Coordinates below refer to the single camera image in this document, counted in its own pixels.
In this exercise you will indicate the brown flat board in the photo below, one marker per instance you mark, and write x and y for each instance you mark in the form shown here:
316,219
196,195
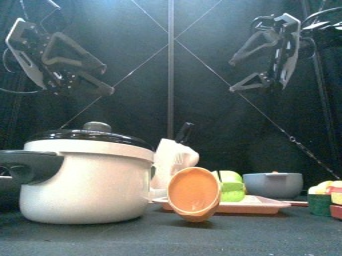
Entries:
297,203

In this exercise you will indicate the pink plastic tray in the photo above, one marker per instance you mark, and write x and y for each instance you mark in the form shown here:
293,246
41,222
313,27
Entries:
254,205

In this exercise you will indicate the green toy block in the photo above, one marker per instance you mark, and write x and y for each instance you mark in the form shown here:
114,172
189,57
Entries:
320,205

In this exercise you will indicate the red toy block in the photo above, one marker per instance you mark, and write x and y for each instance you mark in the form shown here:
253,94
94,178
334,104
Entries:
337,212

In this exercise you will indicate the grey bowl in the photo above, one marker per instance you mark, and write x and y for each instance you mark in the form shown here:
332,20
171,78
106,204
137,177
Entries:
273,185

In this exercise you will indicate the green plastic cup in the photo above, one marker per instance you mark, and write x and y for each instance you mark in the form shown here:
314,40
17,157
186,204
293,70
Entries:
232,186

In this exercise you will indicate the orange plastic bowl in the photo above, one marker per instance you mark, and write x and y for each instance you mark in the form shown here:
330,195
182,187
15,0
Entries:
194,193

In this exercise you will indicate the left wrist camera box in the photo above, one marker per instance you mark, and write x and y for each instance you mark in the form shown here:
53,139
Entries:
45,13

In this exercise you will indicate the black slanted frame post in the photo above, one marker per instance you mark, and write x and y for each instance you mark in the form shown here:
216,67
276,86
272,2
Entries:
328,110

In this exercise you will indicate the dark grey pan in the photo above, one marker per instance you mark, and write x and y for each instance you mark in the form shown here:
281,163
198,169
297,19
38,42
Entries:
8,193

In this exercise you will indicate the white crumpled cloth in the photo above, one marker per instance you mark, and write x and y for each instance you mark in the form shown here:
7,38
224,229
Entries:
174,158

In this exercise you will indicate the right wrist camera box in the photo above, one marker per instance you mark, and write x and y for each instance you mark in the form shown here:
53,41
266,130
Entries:
262,22

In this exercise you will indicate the black pot lid with knob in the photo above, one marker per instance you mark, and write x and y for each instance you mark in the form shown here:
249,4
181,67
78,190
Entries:
89,135

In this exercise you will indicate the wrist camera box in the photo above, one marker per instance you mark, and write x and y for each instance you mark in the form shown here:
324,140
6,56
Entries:
45,13
262,22

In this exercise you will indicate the yellow toy block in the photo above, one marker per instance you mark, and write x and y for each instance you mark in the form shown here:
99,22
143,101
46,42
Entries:
337,198

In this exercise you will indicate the cream toy piece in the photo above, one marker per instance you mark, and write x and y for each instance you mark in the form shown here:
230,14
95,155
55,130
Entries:
320,188

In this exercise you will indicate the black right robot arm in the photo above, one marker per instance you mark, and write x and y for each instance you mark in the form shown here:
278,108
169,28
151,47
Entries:
322,33

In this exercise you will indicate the grey vertical frame pole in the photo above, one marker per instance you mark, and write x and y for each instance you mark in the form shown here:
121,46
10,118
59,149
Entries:
171,83

